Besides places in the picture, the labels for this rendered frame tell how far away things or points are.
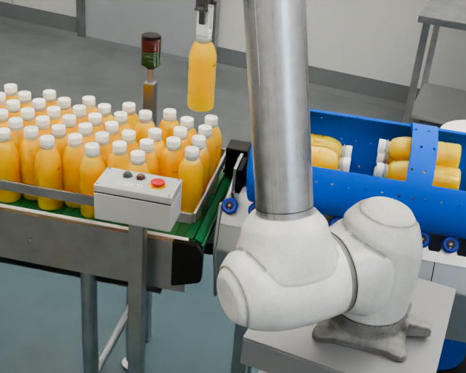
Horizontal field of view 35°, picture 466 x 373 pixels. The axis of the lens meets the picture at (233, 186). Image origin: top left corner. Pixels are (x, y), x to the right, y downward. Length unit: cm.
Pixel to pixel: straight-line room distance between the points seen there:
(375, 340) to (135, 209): 70
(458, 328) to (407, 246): 90
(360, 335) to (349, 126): 83
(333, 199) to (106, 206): 59
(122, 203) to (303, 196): 70
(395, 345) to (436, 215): 57
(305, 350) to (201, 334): 165
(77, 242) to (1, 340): 106
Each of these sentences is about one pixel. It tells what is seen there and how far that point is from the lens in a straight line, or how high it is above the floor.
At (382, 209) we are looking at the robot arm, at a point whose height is 134.
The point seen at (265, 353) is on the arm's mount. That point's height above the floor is 105.
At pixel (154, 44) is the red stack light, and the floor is 124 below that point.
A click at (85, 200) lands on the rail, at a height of 97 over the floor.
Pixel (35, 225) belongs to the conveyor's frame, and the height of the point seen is 87.
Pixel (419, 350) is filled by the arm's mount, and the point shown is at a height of 106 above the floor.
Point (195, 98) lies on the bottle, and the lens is 192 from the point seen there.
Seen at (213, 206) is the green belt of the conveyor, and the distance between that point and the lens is 214.
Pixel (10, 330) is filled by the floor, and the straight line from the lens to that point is 311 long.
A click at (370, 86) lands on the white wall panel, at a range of 548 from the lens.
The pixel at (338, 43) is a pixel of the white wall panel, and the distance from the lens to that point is 546.
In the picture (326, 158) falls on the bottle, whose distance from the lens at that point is 193.
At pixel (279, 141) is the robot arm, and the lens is 119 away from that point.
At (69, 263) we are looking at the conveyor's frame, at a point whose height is 76.
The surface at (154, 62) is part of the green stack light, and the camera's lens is 239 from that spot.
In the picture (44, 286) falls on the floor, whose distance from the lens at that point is 332.
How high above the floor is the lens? 200
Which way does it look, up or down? 29 degrees down
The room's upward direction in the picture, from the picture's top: 5 degrees clockwise
